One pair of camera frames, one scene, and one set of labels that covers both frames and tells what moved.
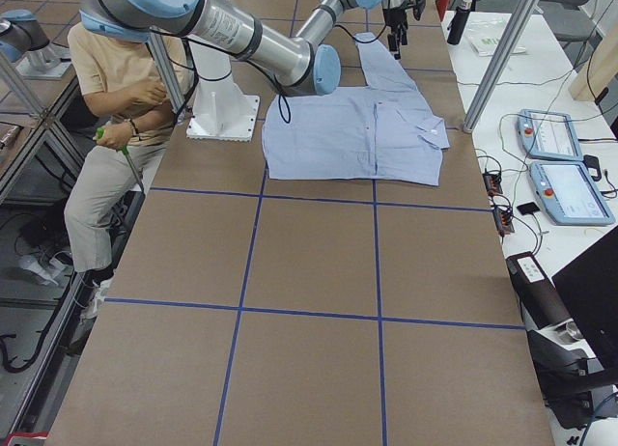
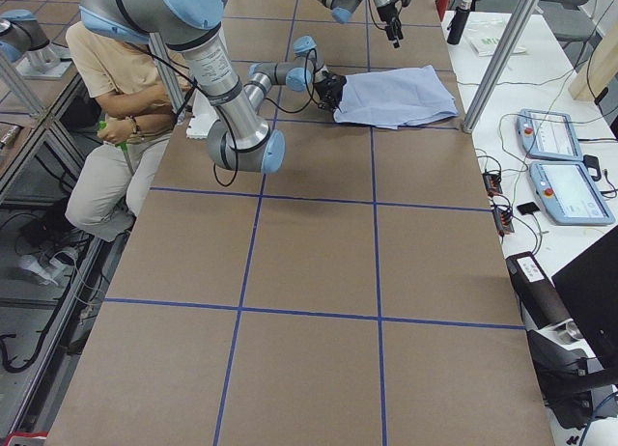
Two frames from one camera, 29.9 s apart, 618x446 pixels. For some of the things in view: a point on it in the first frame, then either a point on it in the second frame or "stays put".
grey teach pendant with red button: x=570 y=193 stays put
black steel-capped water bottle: x=459 y=21 stays put
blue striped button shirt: x=356 y=133 to x=394 y=97
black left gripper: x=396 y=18 to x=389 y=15
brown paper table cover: x=255 y=311 stays put
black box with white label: x=537 y=292 stays put
